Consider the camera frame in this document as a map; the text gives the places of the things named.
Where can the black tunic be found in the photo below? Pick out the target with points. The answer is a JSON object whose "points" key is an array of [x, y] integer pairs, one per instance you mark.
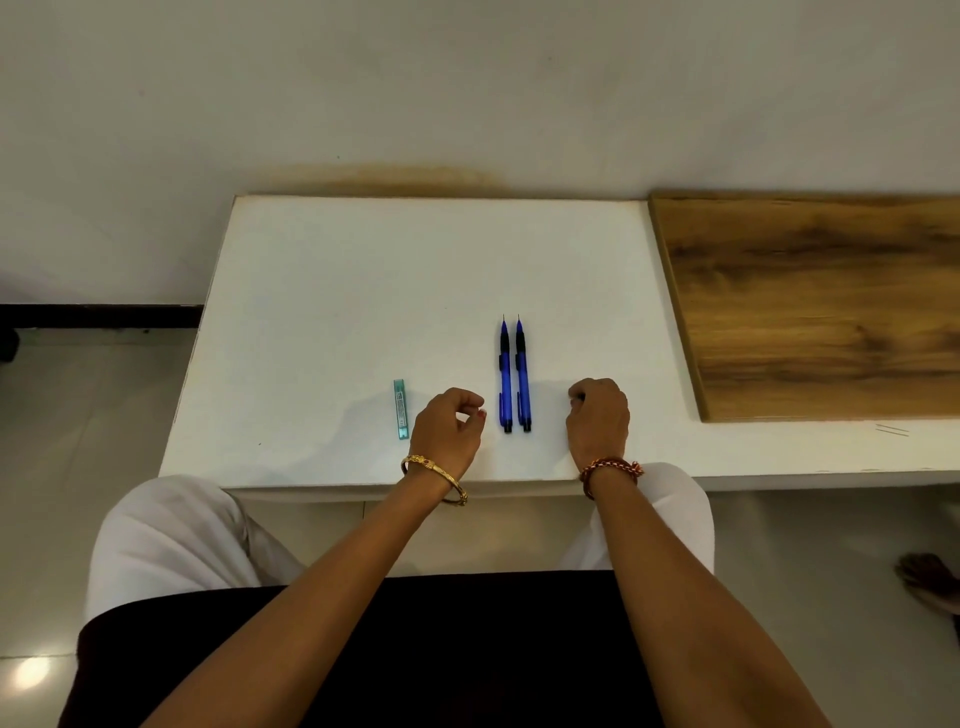
{"points": [[465, 645]]}

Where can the brown wooden board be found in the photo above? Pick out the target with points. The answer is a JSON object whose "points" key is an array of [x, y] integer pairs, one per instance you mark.
{"points": [[817, 300]]}

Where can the person's right hand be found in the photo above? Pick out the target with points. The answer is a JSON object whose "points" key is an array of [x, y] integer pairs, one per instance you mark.
{"points": [[600, 424]]}

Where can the gold bangle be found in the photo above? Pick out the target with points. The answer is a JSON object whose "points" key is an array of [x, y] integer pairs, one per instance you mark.
{"points": [[435, 469]]}

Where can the green pencil lead case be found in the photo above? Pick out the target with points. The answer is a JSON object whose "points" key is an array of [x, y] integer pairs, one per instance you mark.
{"points": [[400, 409]]}

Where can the person's left forearm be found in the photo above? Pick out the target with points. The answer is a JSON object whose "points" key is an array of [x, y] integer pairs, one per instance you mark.
{"points": [[315, 600]]}

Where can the person's right thumb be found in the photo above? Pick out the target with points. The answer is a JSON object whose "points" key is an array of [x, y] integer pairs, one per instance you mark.
{"points": [[576, 400]]}

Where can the blue mechanical pencil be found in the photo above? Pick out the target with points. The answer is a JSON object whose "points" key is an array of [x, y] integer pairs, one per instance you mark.
{"points": [[505, 379], [523, 379]]}

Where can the person's left thumb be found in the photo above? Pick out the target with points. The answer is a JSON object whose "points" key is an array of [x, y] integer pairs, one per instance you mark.
{"points": [[472, 421]]}

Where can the person's left hand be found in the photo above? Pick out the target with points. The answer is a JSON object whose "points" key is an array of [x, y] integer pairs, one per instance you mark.
{"points": [[442, 431]]}

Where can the person's right forearm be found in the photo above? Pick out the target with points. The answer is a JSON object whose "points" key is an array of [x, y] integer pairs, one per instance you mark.
{"points": [[675, 600]]}

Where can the white trousers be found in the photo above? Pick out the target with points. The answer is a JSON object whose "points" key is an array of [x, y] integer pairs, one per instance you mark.
{"points": [[172, 540]]}

